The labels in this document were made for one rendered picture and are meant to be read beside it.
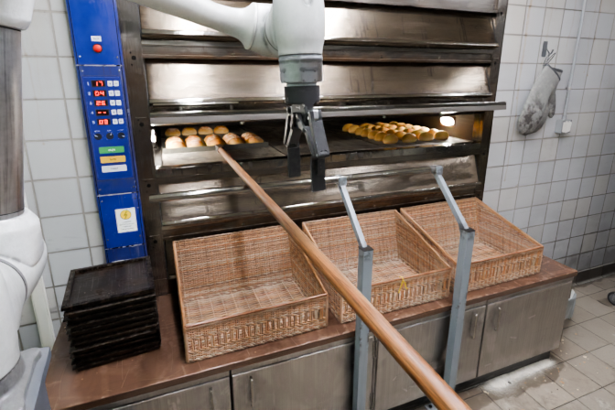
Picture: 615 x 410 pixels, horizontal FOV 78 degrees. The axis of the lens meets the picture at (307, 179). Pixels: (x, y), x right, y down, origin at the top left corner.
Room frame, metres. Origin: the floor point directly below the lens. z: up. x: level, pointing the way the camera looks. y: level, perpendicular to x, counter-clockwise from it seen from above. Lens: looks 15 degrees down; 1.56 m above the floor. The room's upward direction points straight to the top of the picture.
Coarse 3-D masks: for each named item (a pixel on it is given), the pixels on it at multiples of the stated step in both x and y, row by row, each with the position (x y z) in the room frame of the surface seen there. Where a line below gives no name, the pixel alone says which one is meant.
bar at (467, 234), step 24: (408, 168) 1.58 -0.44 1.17; (432, 168) 1.62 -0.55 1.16; (168, 192) 1.24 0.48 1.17; (192, 192) 1.25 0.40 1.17; (216, 192) 1.28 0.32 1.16; (240, 192) 1.31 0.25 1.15; (456, 216) 1.50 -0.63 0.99; (360, 240) 1.29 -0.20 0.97; (360, 264) 1.26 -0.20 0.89; (360, 288) 1.26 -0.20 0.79; (456, 288) 1.44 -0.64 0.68; (456, 312) 1.43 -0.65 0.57; (360, 336) 1.24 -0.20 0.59; (456, 336) 1.42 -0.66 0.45; (360, 360) 1.24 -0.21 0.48; (456, 360) 1.43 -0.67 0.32; (360, 384) 1.25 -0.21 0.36; (360, 408) 1.25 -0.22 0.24; (432, 408) 1.46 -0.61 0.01
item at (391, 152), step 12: (444, 144) 2.16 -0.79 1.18; (456, 144) 2.16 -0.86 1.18; (468, 144) 2.17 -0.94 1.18; (276, 156) 1.80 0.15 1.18; (300, 156) 1.80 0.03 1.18; (336, 156) 1.86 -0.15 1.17; (348, 156) 1.89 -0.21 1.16; (360, 156) 1.91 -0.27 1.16; (372, 156) 1.94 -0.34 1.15; (384, 156) 1.97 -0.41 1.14; (156, 168) 1.56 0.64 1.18; (168, 168) 1.57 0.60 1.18; (180, 168) 1.59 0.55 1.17; (192, 168) 1.61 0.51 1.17; (204, 168) 1.63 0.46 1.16; (216, 168) 1.65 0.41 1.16; (228, 168) 1.67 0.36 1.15; (252, 168) 1.71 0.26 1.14
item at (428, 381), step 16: (240, 176) 1.39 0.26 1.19; (256, 192) 1.17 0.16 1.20; (272, 208) 1.01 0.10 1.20; (288, 224) 0.89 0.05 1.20; (304, 240) 0.79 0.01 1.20; (320, 256) 0.71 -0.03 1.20; (336, 272) 0.65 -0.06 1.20; (336, 288) 0.62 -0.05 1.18; (352, 288) 0.59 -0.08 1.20; (352, 304) 0.56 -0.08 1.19; (368, 304) 0.55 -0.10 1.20; (368, 320) 0.51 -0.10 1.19; (384, 320) 0.50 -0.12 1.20; (384, 336) 0.47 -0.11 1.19; (400, 336) 0.47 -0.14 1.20; (400, 352) 0.44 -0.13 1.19; (416, 352) 0.44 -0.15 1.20; (416, 368) 0.41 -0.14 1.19; (432, 368) 0.41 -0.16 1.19; (416, 384) 0.40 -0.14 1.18; (432, 384) 0.38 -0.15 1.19; (432, 400) 0.37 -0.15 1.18; (448, 400) 0.36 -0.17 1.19
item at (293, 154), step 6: (288, 150) 0.87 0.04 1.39; (294, 150) 0.87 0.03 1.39; (288, 156) 0.87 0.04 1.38; (294, 156) 0.87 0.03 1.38; (288, 162) 0.87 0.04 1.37; (294, 162) 0.87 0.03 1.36; (288, 168) 0.87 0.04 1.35; (294, 168) 0.87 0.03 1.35; (288, 174) 0.87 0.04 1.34; (294, 174) 0.87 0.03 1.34; (300, 174) 0.88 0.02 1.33
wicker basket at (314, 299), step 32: (192, 256) 1.55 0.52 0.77; (256, 256) 1.65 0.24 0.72; (288, 256) 1.70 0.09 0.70; (192, 288) 1.51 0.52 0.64; (224, 288) 1.55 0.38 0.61; (256, 288) 1.58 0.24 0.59; (288, 288) 1.58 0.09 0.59; (320, 288) 1.37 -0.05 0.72; (192, 320) 1.34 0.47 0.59; (224, 320) 1.16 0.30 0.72; (256, 320) 1.20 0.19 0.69; (288, 320) 1.25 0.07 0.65; (320, 320) 1.30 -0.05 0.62; (192, 352) 1.12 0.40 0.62; (224, 352) 1.16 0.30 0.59
